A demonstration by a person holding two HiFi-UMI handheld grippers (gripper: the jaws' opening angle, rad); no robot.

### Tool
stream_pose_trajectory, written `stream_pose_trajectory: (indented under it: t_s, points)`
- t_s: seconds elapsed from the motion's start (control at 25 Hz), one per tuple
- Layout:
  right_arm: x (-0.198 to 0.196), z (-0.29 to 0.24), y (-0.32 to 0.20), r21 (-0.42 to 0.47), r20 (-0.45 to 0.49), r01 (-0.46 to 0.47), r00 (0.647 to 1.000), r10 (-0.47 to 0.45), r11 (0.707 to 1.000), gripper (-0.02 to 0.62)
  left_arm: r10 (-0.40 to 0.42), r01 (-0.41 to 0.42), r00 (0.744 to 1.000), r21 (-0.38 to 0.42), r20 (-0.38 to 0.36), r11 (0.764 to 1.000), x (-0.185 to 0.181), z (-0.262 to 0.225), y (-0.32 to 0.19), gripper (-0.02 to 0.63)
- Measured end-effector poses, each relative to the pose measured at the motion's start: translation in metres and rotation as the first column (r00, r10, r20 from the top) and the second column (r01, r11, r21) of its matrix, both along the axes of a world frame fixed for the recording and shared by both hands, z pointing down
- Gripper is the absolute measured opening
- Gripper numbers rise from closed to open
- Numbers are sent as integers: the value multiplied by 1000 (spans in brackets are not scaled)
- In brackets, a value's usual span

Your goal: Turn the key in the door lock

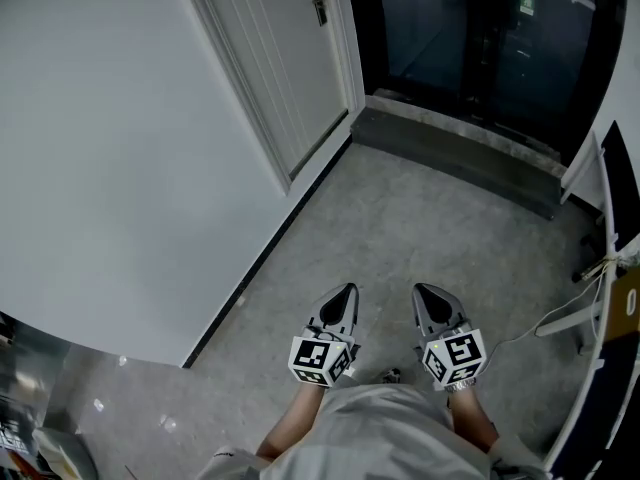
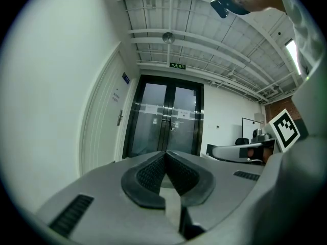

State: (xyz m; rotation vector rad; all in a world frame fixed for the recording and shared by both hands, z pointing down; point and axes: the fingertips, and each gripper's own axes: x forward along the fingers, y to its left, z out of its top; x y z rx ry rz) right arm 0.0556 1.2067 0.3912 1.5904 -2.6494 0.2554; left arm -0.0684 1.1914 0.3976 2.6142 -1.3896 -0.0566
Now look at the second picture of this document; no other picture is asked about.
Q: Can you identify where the black glass double door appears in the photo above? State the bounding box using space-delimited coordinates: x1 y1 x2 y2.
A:
122 74 205 159

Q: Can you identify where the black head-worn camera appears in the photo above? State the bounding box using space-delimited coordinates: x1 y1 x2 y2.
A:
210 0 252 19

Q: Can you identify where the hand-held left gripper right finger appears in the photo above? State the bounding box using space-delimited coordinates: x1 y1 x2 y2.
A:
165 150 267 240

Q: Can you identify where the person's white shirt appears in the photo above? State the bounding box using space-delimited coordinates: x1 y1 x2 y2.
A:
204 0 327 245

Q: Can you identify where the white door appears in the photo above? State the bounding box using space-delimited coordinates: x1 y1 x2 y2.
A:
79 50 136 176

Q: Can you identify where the long ceiling light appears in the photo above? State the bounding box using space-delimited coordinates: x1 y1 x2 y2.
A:
284 39 302 77

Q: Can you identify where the whiteboard with black frame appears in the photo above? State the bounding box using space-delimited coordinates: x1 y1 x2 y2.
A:
241 117 263 140

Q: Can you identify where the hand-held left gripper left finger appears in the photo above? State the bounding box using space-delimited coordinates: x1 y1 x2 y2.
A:
35 151 185 245

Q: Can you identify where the round silver ceiling fixture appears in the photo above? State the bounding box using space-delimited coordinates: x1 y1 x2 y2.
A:
162 32 176 44

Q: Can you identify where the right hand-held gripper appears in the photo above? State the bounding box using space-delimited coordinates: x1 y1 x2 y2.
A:
211 108 301 163

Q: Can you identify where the person's right hand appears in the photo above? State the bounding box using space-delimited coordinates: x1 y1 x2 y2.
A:
247 148 272 164

